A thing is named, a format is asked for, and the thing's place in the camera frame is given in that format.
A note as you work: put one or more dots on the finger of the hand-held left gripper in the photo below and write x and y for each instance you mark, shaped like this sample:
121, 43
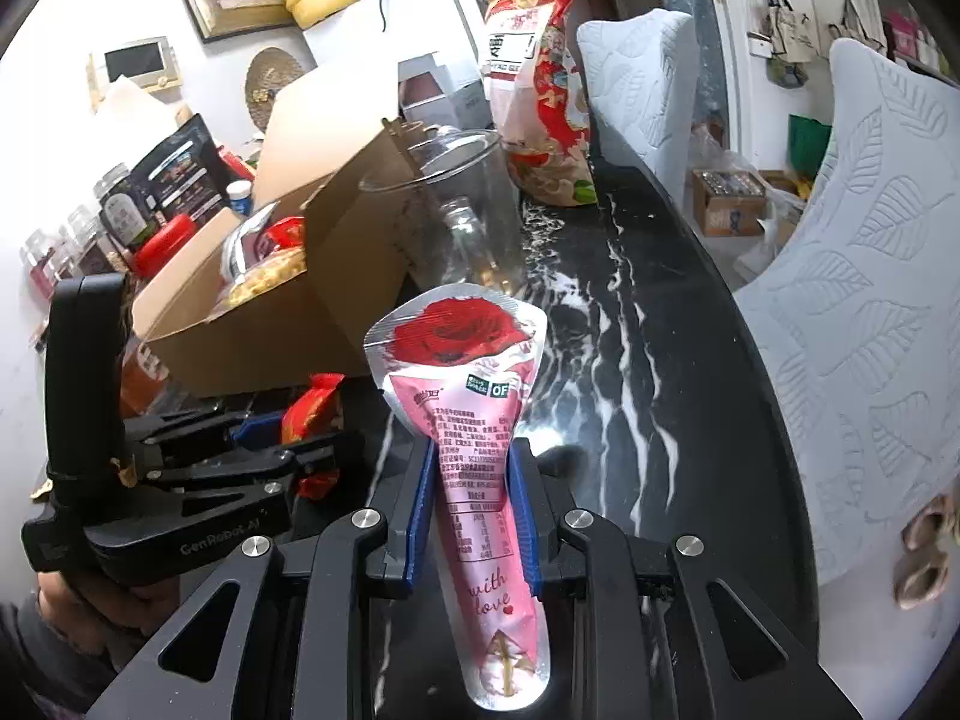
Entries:
259, 429
225, 476

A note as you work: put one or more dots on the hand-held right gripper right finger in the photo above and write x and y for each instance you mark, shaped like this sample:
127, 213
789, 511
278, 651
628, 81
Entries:
525, 525

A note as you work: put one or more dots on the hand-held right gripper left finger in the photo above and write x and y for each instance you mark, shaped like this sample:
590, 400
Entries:
421, 517

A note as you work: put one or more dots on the small red candy packet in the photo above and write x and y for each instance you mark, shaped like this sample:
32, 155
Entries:
311, 412

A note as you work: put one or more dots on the pink cone-shaped packet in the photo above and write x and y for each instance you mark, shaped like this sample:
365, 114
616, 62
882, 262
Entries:
465, 465

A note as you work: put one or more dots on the brown cardboard box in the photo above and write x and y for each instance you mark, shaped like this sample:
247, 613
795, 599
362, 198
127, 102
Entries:
322, 315

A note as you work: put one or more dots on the waffle packet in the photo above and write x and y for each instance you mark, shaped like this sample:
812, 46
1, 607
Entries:
270, 277

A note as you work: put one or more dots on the red gold packet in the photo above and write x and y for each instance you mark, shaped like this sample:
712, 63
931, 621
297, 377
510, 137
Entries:
289, 234

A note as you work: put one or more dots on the person's left forearm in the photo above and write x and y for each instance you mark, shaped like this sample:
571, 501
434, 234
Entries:
45, 682

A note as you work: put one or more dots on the person's left hand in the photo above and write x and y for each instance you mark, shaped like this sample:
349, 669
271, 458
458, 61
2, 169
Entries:
97, 611

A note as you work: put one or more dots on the red canister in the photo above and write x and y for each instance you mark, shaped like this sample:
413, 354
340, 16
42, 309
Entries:
161, 244

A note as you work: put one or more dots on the group of clear food jars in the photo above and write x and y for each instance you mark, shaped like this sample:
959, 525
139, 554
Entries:
112, 210

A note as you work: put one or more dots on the black pouch bag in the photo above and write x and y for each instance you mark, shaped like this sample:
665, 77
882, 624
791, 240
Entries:
180, 172

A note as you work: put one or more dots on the red plastic bag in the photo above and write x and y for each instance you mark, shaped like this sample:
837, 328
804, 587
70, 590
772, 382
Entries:
236, 165

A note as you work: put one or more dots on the glass mug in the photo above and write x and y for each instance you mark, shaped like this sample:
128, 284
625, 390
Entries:
465, 202

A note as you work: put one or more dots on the woven round mat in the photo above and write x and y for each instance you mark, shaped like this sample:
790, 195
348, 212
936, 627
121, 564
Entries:
274, 86

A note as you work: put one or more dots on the small cardboard box with bottles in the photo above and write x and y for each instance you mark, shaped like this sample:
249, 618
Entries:
727, 206

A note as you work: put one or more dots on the white carton box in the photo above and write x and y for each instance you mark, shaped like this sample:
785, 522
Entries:
450, 86

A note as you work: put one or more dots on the beige slipper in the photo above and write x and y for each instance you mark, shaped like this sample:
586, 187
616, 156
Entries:
930, 525
919, 581

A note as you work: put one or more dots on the white fridge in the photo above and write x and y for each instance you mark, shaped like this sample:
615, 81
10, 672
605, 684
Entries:
405, 30

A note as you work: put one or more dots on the large red white snack bag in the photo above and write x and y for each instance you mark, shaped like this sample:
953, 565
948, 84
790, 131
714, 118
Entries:
536, 90

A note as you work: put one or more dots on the green bag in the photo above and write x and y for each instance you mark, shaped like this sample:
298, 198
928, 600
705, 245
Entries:
808, 146

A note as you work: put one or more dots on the hanging tote bag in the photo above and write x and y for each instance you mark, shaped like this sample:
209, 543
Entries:
780, 30
855, 30

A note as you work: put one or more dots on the shelf of cosmetics bottles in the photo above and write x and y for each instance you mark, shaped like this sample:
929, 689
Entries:
919, 37

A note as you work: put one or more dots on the wall intercom screen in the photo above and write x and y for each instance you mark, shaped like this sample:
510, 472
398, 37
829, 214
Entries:
135, 60

